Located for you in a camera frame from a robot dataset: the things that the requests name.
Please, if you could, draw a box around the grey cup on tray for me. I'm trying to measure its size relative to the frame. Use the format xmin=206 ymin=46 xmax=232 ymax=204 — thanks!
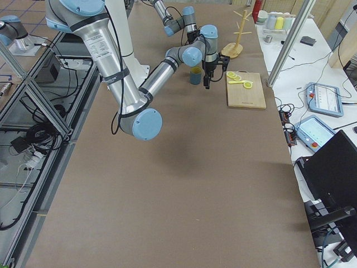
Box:
xmin=266 ymin=14 xmax=277 ymax=30

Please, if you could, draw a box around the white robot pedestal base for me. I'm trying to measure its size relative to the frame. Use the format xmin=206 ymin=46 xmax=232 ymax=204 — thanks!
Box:
xmin=105 ymin=0 xmax=149 ymax=87

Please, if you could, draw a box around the light blue bowl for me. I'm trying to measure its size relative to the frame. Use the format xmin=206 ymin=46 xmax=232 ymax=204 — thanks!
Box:
xmin=257 ymin=10 xmax=268 ymax=23

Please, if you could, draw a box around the teach pendant far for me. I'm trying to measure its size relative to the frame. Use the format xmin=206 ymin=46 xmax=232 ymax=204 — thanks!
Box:
xmin=306 ymin=82 xmax=344 ymax=117

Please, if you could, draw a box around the yellow cup on tray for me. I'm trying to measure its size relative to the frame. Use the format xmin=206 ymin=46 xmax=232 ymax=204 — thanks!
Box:
xmin=274 ymin=16 xmax=284 ymax=30

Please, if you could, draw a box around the red cylinder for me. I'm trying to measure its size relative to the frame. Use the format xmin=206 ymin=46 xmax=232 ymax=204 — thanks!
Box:
xmin=252 ymin=0 xmax=264 ymax=22

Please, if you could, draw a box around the yellow plastic knife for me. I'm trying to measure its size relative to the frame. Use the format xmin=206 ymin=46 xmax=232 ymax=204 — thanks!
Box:
xmin=228 ymin=80 xmax=247 ymax=84

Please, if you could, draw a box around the aluminium frame post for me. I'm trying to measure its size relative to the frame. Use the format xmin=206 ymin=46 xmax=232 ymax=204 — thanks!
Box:
xmin=267 ymin=0 xmax=316 ymax=88

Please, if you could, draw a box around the blue cup yellow inside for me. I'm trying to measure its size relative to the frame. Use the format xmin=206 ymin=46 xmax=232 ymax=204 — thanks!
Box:
xmin=190 ymin=66 xmax=202 ymax=85

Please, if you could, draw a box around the black monitor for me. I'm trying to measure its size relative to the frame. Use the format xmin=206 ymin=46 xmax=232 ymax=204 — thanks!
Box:
xmin=302 ymin=130 xmax=356 ymax=254

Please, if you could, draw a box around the bamboo cutting board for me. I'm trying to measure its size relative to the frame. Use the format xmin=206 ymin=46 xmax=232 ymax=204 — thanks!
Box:
xmin=226 ymin=71 xmax=267 ymax=109

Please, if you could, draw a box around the small metal cup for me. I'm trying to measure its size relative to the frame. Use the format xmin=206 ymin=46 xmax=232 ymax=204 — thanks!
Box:
xmin=264 ymin=35 xmax=273 ymax=44

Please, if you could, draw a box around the teach pendant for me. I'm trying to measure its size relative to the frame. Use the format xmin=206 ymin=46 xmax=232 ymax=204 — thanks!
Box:
xmin=306 ymin=82 xmax=344 ymax=117
xmin=295 ymin=115 xmax=336 ymax=152

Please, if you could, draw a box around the wooden cup storage rack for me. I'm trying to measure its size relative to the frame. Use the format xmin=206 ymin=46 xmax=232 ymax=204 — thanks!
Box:
xmin=221 ymin=9 xmax=252 ymax=59

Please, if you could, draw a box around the teach pendant near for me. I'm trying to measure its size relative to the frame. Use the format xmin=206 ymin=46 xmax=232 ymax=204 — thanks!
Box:
xmin=295 ymin=115 xmax=336 ymax=152

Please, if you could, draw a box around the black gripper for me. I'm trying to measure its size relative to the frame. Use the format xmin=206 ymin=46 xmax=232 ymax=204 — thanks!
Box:
xmin=186 ymin=30 xmax=200 ymax=44
xmin=202 ymin=54 xmax=230 ymax=89

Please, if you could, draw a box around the lemon slice front left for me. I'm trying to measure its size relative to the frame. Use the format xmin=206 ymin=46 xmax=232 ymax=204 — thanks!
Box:
xmin=243 ymin=80 xmax=253 ymax=89

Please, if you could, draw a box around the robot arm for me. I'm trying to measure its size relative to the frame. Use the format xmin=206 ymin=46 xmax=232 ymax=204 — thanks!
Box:
xmin=45 ymin=1 xmax=230 ymax=141
xmin=149 ymin=0 xmax=200 ymax=44

